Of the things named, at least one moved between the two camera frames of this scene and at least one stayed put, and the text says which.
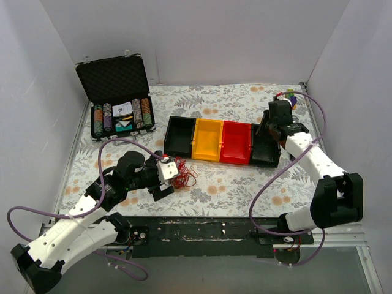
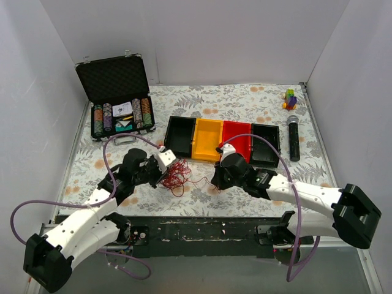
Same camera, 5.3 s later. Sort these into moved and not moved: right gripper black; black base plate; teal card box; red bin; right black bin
Moved: right gripper black
Not moved: right black bin; red bin; teal card box; black base plate
